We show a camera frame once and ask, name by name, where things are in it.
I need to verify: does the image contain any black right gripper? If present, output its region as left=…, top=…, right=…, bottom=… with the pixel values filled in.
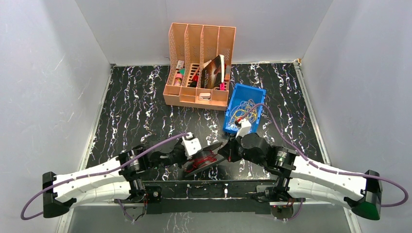
left=219, top=132, right=265, bottom=166

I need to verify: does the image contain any grey filament spool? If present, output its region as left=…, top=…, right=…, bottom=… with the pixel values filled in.
left=184, top=142, right=225, bottom=178

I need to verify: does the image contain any blue plastic bin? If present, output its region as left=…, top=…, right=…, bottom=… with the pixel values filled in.
left=223, top=83, right=266, bottom=134

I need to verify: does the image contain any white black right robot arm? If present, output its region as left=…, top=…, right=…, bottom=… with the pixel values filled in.
left=218, top=133, right=382, bottom=220

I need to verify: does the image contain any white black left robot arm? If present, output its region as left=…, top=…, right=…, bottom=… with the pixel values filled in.
left=42, top=135, right=201, bottom=218

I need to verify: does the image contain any white pink stapler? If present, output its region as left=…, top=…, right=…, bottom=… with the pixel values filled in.
left=198, top=92, right=211, bottom=101

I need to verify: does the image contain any pink sticker roll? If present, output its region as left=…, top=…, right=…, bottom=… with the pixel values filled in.
left=173, top=73, right=184, bottom=86

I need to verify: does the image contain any red black bottle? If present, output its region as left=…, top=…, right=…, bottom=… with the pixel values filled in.
left=189, top=75, right=199, bottom=88

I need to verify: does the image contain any dark book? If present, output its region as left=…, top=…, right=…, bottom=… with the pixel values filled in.
left=200, top=54, right=225, bottom=89

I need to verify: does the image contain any pink desk organizer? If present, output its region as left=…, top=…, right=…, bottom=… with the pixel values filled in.
left=163, top=23, right=236, bottom=111

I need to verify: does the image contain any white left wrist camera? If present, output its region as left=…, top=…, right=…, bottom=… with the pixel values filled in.
left=182, top=133, right=203, bottom=160

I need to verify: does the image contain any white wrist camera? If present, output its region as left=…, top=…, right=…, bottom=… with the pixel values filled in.
left=182, top=133, right=203, bottom=160
left=235, top=118, right=252, bottom=139

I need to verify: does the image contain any red thin wire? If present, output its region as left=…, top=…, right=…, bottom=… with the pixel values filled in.
left=187, top=153, right=218, bottom=174

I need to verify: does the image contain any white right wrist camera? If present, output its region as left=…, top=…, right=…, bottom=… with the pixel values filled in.
left=235, top=118, right=252, bottom=139

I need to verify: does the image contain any yellow wire bundle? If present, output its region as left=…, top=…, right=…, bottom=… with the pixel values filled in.
left=230, top=99, right=260, bottom=128

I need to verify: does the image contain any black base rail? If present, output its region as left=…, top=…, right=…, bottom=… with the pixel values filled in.
left=122, top=180, right=307, bottom=216

